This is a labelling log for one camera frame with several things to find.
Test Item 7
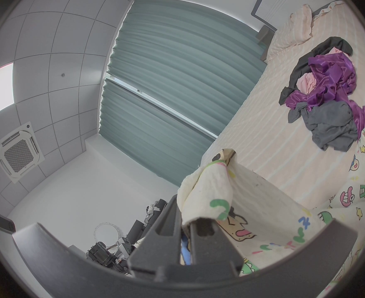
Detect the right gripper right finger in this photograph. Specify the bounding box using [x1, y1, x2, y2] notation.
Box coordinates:
[190, 219, 244, 276]

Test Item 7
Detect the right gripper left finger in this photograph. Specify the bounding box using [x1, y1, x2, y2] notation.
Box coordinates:
[127, 194, 184, 275]

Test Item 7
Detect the white printed pyjama top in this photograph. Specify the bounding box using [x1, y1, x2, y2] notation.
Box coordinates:
[177, 124, 365, 298]

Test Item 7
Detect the pile of clothes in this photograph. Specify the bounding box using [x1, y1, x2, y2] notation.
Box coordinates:
[278, 37, 365, 151]

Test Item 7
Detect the blue-green curtain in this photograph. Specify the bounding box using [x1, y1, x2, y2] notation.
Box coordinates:
[98, 79, 221, 187]
[106, 0, 278, 139]

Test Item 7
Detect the bed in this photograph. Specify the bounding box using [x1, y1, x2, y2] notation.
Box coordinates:
[199, 0, 365, 298]

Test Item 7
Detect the white ceiling air vent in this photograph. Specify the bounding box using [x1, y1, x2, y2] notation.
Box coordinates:
[0, 122, 45, 184]

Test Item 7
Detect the grey bedside table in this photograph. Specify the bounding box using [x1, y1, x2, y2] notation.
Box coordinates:
[256, 25, 278, 63]

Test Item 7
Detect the pale pink pillow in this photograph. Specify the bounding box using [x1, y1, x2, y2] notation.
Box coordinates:
[268, 4, 313, 60]

